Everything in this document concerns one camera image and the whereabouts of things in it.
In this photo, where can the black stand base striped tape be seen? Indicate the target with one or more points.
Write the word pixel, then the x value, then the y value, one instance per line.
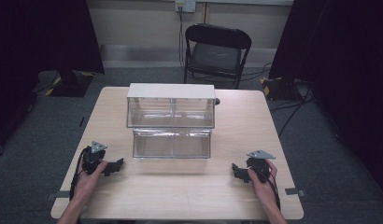
pixel 73 84
pixel 281 88

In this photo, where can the clear storage cabinet white top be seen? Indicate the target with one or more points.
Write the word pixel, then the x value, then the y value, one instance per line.
pixel 171 91

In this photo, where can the clear plastic drawer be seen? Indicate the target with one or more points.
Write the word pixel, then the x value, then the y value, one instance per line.
pixel 171 146

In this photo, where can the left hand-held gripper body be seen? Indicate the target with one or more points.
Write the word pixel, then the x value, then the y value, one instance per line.
pixel 93 157

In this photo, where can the grey tape strip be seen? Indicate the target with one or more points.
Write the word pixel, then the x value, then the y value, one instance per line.
pixel 295 191
pixel 57 194

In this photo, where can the black folding chair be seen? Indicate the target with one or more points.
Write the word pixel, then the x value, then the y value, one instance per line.
pixel 216 53

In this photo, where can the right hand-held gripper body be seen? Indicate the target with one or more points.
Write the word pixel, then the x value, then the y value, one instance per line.
pixel 260 165

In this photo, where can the dark curtain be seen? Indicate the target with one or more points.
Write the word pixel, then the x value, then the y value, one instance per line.
pixel 40 46
pixel 342 68

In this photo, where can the small dark knob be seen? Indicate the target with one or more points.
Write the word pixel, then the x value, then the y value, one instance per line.
pixel 217 101

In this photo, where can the person's left hand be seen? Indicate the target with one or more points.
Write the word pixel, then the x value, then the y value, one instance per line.
pixel 87 183

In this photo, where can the white wall socket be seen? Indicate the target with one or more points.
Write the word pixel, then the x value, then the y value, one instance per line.
pixel 185 5

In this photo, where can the person's right hand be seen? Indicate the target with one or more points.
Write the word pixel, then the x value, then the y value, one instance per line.
pixel 264 188

